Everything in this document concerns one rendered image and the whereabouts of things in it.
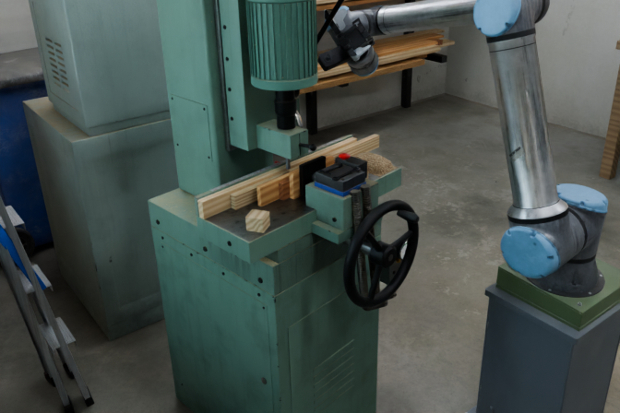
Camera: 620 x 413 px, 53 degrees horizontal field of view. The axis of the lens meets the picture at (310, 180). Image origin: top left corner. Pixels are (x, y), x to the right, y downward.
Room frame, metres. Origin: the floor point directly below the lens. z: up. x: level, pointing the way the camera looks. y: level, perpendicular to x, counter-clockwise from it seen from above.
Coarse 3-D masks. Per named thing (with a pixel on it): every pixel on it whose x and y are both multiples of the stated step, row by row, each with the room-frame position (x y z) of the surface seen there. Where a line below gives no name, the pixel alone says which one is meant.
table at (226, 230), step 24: (384, 192) 1.65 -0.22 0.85; (216, 216) 1.42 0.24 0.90; (240, 216) 1.42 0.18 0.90; (288, 216) 1.41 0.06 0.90; (312, 216) 1.43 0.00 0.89; (216, 240) 1.37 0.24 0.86; (240, 240) 1.30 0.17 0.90; (264, 240) 1.31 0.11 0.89; (288, 240) 1.37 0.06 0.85; (336, 240) 1.37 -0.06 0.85
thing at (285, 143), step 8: (272, 120) 1.67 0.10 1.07; (256, 128) 1.64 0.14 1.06; (264, 128) 1.61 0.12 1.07; (272, 128) 1.60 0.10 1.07; (296, 128) 1.60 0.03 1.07; (304, 128) 1.60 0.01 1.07; (256, 136) 1.64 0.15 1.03; (264, 136) 1.61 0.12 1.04; (272, 136) 1.59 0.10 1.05; (280, 136) 1.57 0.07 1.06; (288, 136) 1.55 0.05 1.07; (296, 136) 1.56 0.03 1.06; (304, 136) 1.58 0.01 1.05; (264, 144) 1.62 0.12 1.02; (272, 144) 1.59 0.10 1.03; (280, 144) 1.57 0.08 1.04; (288, 144) 1.55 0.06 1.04; (296, 144) 1.56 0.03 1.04; (272, 152) 1.59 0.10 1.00; (280, 152) 1.57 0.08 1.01; (288, 152) 1.55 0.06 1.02; (296, 152) 1.56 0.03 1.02; (304, 152) 1.58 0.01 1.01
